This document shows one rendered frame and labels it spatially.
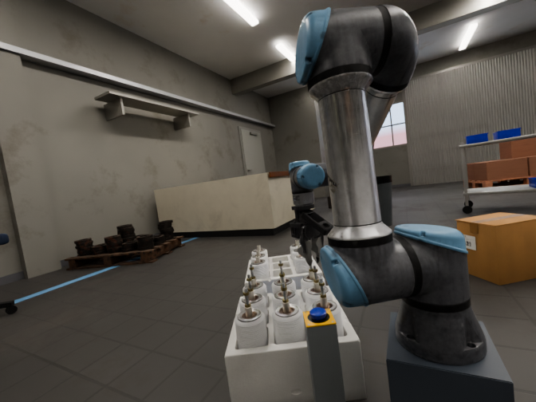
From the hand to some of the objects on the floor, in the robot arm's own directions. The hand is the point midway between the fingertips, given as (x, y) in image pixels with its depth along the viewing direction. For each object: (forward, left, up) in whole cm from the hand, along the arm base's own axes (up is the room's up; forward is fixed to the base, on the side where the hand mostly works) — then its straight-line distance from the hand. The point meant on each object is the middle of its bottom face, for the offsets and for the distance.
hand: (315, 261), depth 92 cm
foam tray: (+36, -43, -36) cm, 67 cm away
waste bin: (+4, -233, -36) cm, 236 cm away
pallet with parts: (+264, -103, -36) cm, 286 cm away
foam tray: (+11, +5, -36) cm, 38 cm away
